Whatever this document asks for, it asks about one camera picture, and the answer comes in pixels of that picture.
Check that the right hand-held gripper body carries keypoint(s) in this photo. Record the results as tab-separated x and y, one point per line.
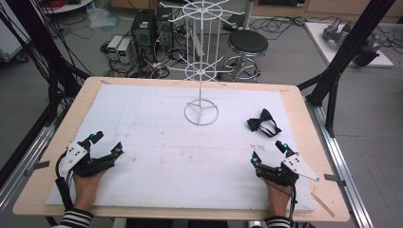
296	166

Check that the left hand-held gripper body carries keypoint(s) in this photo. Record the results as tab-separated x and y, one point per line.
76	156

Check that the black bow tie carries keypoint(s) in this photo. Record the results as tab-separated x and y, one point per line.
255	124

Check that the person's left hand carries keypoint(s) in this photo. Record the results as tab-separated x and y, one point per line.
85	190

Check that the person's right hand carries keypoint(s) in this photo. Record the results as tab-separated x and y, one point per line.
280	199

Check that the wooden table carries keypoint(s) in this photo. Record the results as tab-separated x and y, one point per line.
303	139

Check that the grey metal clamp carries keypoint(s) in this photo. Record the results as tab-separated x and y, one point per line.
334	180
38	166

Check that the white foam board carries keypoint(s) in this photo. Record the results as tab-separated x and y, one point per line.
158	158

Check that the thin wooden stick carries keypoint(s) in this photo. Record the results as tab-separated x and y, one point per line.
323	205

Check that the white power supply unit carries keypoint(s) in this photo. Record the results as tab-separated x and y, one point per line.
124	50
114	46

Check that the black round stool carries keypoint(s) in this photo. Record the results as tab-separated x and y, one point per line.
248	41

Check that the white floor board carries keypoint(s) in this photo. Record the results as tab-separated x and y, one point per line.
316	38

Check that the black computer tower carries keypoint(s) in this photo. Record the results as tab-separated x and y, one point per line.
143	31
164	28

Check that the clear plastic bag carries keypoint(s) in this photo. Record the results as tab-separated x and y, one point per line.
103	17

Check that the white cabinet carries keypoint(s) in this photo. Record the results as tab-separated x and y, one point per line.
9	41

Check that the round white table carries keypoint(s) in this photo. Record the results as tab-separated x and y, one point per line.
68	6

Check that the aluminium rail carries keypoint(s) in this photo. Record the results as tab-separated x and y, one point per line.
342	164
22	158

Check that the black metal frame strut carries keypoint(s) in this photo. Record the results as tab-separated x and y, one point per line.
351	41
38	41

